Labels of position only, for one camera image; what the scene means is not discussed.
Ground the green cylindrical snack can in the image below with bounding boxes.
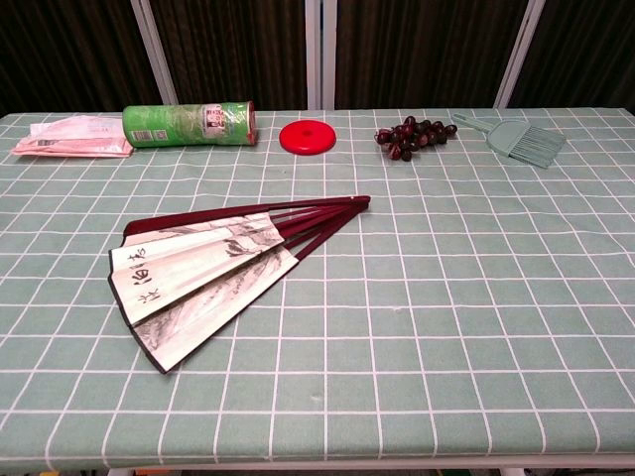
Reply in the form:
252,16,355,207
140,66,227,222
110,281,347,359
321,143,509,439
121,100,258,149

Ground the white metal frame post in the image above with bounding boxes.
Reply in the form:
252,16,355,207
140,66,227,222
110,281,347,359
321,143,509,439
493,0,546,109
129,0,180,106

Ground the teal plastic hand brush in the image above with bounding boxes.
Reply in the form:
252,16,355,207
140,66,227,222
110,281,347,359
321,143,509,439
451,112,568,171

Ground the dark red grape bunch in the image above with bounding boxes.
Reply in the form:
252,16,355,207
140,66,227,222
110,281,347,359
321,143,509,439
374,115,458,163

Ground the paper folding fan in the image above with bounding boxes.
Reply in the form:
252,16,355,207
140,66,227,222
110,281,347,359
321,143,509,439
107,194,372,376

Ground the red round plastic disc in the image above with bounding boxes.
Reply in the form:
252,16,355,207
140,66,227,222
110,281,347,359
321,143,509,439
278,119,338,158

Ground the green checked tablecloth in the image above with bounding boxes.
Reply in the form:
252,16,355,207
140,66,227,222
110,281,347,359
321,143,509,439
0,108,635,470

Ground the white double frame post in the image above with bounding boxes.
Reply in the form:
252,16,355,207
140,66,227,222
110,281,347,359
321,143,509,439
304,0,339,111

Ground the pink white plastic package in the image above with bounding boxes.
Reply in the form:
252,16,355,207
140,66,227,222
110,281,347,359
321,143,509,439
10,113,135,160

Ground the dark pleated curtain panel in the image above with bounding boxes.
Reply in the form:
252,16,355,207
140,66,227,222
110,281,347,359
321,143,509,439
148,0,309,111
510,0,635,113
0,0,173,118
336,0,530,111

